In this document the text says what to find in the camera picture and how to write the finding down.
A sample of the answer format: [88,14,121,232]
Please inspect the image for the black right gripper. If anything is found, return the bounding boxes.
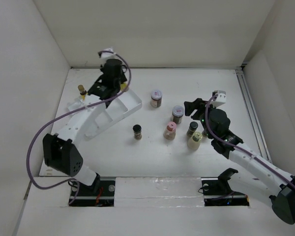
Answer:
[184,97,219,139]

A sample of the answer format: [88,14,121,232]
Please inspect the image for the yellow label bottle gold cap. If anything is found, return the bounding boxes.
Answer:
[78,85,88,101]

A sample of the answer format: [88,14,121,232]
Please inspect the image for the white lid jar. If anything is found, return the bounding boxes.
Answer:
[171,106,184,124]
[150,89,163,108]

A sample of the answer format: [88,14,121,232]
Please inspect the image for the black cap spice jar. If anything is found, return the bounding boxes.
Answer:
[133,124,142,140]

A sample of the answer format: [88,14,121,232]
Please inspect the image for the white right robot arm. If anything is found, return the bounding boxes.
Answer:
[184,94,295,225]

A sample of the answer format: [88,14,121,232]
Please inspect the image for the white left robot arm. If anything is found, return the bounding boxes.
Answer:
[42,59,127,195]

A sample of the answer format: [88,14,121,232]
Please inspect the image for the dark cap spice jar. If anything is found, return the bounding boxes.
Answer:
[186,121,199,137]

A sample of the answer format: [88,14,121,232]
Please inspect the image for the white divided organizer tray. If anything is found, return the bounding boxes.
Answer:
[59,89,142,144]

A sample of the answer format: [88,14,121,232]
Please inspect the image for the cream cap sauce bottle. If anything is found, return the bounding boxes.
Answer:
[187,132,203,150]

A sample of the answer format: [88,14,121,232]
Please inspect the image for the pink cap spice bottle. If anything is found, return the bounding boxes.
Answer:
[163,121,177,140]

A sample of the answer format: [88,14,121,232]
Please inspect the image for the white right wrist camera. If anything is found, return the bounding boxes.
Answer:
[211,90,227,108]

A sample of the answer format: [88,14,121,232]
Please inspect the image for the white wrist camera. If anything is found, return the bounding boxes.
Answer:
[98,47,117,63]
[211,90,227,108]

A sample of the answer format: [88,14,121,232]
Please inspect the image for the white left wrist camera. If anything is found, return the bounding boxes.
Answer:
[98,47,117,63]

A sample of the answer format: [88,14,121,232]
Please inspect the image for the aluminium rail right side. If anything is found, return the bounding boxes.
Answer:
[235,67,272,163]

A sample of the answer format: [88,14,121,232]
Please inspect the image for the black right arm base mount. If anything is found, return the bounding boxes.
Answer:
[198,168,250,207]

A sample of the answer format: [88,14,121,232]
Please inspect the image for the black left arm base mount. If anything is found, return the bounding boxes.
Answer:
[68,177,116,207]

